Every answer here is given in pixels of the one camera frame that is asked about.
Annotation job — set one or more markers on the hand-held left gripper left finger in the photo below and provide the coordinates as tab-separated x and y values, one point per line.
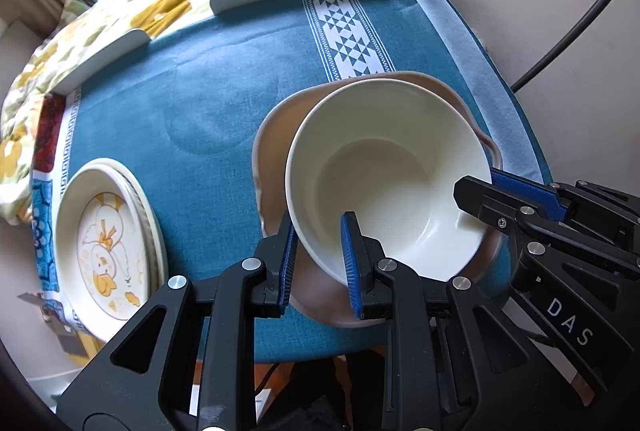
287	261

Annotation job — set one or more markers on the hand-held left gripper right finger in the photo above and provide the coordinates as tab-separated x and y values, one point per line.
350	261

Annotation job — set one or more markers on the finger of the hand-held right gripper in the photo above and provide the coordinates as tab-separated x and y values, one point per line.
525	193
482	201

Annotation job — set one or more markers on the white bowl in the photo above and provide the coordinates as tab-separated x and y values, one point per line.
390	171

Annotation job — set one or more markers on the pinkish brown dish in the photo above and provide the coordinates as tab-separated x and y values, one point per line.
272	161

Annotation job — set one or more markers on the large white plate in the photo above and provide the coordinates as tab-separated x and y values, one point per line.
158	251

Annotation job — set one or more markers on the blue patterned tablecloth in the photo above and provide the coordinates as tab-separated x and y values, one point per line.
210	121

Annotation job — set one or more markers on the duck print plate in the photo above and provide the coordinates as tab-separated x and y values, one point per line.
100	236

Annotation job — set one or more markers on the green floral pillow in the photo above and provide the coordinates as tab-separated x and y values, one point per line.
72	13

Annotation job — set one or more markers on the grey bed cushion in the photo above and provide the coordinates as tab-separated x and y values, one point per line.
17	38

